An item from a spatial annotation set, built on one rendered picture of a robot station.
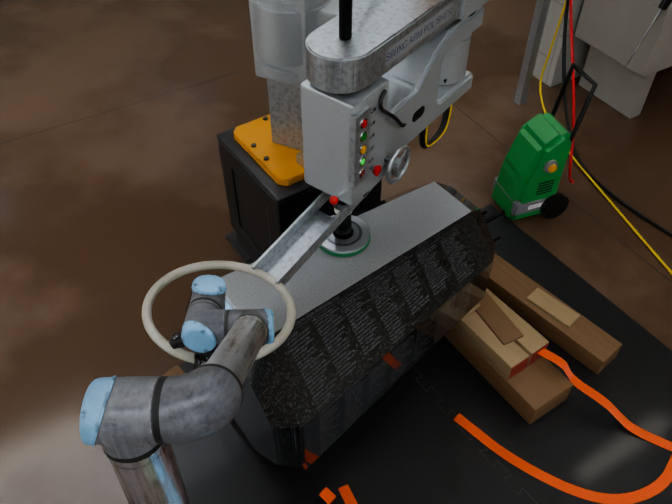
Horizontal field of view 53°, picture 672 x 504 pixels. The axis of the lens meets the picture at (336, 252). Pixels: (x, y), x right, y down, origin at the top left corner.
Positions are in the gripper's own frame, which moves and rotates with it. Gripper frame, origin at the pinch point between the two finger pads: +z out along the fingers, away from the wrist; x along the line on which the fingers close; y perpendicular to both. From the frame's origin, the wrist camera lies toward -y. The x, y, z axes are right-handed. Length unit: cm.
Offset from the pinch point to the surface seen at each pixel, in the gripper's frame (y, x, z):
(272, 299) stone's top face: 13, 49, 9
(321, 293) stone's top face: 30, 54, 6
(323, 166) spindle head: 24, 67, -40
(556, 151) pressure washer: 139, 200, 2
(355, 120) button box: 33, 55, -65
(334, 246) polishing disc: 32, 74, -1
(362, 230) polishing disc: 42, 84, -4
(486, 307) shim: 107, 113, 46
